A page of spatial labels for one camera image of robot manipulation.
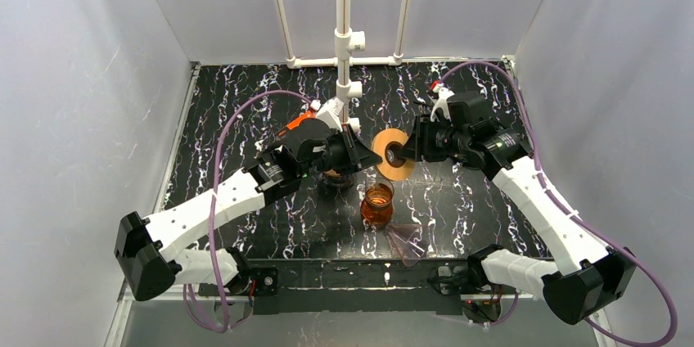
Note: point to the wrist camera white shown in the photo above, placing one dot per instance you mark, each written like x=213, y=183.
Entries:
x=328, y=112
x=440, y=95

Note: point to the amber glass server pitcher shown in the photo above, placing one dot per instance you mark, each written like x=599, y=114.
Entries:
x=377, y=205

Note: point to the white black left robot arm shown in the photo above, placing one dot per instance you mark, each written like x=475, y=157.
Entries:
x=153, y=251

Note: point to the white PVC pipe frame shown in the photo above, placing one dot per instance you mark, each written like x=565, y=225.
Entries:
x=346, y=42

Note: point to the pink translucent plastic dripper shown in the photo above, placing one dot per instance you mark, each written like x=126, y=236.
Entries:
x=407, y=242

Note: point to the clear glass server pitcher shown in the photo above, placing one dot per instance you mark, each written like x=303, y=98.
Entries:
x=339, y=181

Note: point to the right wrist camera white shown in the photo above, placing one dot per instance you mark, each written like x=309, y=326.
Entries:
x=440, y=95

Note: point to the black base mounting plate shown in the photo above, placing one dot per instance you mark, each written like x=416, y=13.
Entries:
x=377, y=285

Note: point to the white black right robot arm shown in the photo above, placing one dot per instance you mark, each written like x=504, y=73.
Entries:
x=583, y=275

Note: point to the orange coffee filter box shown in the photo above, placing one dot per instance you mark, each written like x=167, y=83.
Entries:
x=295, y=123

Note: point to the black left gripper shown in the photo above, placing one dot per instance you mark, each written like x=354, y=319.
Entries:
x=350, y=148

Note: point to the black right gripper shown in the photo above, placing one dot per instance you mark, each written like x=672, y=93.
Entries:
x=421, y=142

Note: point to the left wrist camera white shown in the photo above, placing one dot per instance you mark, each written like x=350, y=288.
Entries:
x=328, y=112

